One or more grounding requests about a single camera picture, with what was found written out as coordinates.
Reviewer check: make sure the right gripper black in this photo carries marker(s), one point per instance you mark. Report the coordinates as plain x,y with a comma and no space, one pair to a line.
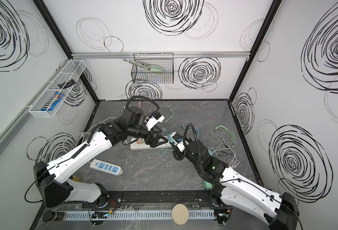
179,141

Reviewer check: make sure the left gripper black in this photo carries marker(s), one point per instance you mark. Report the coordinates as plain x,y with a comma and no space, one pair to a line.
152,137

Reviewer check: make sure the pink charger plug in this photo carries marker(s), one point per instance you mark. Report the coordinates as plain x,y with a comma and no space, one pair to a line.
140,141

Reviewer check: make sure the white multicolour power strip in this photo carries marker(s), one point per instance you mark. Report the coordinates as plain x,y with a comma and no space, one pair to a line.
135,146

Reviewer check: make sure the green charger plug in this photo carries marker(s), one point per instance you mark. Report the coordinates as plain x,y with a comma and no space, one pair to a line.
207,185

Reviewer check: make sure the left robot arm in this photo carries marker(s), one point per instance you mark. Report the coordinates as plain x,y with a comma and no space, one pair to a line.
53,179

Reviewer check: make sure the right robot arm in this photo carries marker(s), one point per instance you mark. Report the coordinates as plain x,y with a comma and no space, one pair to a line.
278,211

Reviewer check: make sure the green kitchen tongs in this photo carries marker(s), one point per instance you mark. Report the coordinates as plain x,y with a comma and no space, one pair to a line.
151,68

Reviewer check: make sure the white blue power strip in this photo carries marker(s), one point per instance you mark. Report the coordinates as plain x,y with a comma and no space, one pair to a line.
106,167

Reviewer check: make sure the beige round lid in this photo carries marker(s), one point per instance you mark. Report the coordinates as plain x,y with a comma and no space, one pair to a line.
180,214

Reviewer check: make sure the black remote control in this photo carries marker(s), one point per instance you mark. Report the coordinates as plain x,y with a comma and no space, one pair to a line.
67,84

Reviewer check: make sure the blue candy packet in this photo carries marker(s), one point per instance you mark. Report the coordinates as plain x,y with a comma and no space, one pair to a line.
52,102

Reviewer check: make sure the black cylindrical jar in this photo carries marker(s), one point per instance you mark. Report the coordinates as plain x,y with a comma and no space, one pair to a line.
54,216

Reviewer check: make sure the black wire wall basket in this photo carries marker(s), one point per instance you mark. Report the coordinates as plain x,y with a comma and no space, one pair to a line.
165,60

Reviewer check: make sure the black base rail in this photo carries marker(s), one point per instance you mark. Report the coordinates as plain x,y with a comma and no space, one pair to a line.
115,199

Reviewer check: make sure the white slotted cable duct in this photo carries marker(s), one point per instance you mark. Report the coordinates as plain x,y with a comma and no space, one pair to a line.
118,215

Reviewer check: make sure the white wire wall shelf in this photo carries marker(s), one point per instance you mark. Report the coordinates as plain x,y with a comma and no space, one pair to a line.
71,69

